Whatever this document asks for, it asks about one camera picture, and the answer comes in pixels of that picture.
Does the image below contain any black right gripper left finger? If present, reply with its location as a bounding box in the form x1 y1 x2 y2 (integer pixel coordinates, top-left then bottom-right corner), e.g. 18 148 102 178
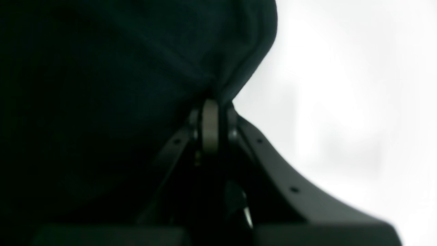
136 99 219 246

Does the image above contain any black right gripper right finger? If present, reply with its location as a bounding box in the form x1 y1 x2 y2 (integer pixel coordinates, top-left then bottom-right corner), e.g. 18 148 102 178
224 103 401 246

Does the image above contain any black T-shirt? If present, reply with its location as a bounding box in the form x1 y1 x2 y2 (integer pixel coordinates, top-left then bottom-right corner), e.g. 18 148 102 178
0 0 277 246

